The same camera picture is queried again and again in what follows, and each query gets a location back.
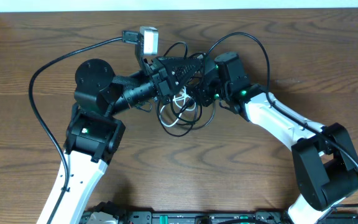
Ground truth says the white cable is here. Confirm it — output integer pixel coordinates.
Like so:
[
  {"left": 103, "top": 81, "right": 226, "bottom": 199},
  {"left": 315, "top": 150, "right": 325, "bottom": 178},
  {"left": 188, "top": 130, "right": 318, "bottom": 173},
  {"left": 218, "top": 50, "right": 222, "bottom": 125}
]
[{"left": 158, "top": 86, "right": 197, "bottom": 128}]

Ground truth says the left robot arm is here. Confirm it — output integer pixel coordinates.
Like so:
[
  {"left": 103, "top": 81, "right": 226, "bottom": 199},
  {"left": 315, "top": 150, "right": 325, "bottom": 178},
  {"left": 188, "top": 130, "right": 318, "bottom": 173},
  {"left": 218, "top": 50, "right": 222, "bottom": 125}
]
[{"left": 37, "top": 57, "right": 202, "bottom": 223}]

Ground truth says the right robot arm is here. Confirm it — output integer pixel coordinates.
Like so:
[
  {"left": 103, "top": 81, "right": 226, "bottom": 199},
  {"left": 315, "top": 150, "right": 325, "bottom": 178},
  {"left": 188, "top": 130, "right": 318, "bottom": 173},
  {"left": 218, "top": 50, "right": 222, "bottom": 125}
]
[{"left": 197, "top": 52, "right": 358, "bottom": 223}]

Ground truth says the left camera black cable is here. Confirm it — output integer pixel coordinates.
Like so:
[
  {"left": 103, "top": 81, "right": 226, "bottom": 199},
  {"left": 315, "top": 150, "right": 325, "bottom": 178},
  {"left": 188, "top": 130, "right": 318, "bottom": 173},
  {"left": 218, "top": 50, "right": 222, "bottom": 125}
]
[{"left": 28, "top": 30, "right": 139, "bottom": 224}]

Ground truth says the camera black cable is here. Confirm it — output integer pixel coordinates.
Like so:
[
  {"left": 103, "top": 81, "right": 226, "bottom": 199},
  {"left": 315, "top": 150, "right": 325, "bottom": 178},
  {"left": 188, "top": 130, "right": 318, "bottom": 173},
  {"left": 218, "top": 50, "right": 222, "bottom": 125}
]
[
  {"left": 203, "top": 31, "right": 358, "bottom": 208},
  {"left": 28, "top": 30, "right": 139, "bottom": 224}
]

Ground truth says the right camera black cable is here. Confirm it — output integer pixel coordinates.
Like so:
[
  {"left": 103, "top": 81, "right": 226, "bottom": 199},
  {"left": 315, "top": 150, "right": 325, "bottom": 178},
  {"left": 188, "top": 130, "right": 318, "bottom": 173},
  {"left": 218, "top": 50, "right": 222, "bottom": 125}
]
[{"left": 203, "top": 31, "right": 358, "bottom": 208}]

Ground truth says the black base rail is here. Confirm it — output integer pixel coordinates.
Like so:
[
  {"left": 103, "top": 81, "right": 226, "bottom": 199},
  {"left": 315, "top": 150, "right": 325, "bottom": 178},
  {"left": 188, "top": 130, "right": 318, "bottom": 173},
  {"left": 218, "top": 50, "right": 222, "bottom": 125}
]
[{"left": 79, "top": 201, "right": 358, "bottom": 224}]

